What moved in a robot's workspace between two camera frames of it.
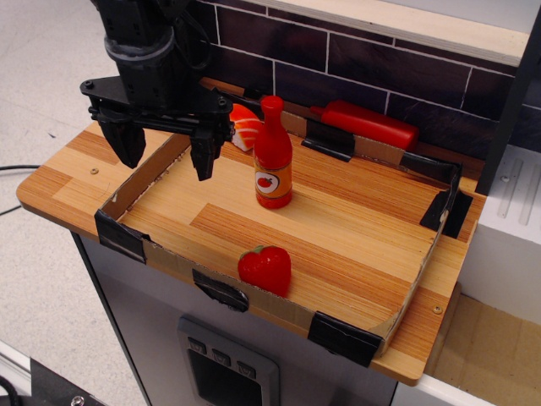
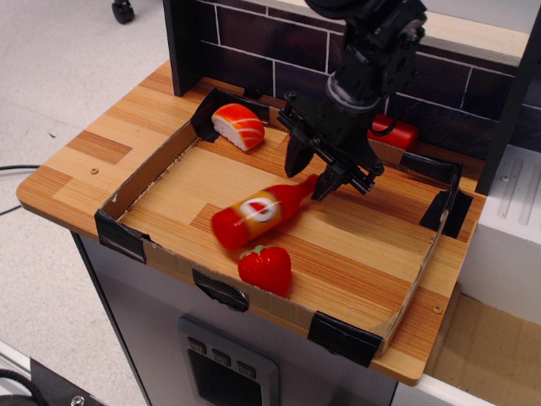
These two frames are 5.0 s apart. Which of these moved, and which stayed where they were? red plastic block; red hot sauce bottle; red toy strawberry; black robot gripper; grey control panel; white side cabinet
Moved: red hot sauce bottle; black robot gripper
Stayed: red toy strawberry; red plastic block; white side cabinet; grey control panel
